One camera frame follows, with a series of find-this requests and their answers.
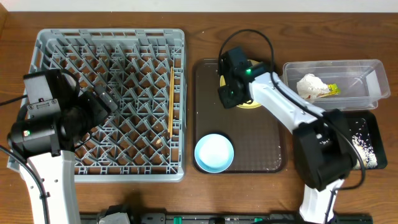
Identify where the grey plastic dishwasher rack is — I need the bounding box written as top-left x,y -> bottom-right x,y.
29,29 -> 187,183

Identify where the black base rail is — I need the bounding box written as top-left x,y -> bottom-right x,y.
79,212 -> 374,224

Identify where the dark brown serving tray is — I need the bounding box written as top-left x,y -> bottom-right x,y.
193,59 -> 286,174

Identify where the white tissue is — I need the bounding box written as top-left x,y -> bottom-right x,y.
296,73 -> 330,99

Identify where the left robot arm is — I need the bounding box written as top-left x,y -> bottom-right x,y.
9,86 -> 118,223

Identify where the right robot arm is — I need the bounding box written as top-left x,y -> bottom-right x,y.
218,60 -> 358,223

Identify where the spilled rice pile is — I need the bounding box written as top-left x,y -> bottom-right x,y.
349,118 -> 377,169

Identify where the light blue bowl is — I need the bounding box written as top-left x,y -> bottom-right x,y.
194,133 -> 234,174

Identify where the yellow round plate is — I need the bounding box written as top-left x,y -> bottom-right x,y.
220,76 -> 261,109

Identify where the yellow green snack wrapper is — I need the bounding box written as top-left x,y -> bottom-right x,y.
317,83 -> 341,98

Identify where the clear plastic bin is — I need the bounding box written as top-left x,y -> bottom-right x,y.
282,59 -> 391,111

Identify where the black rectangular tray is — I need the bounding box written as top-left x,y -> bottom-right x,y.
345,111 -> 388,169

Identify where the wooden chopstick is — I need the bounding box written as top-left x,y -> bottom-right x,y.
168,67 -> 174,138
169,67 -> 174,139

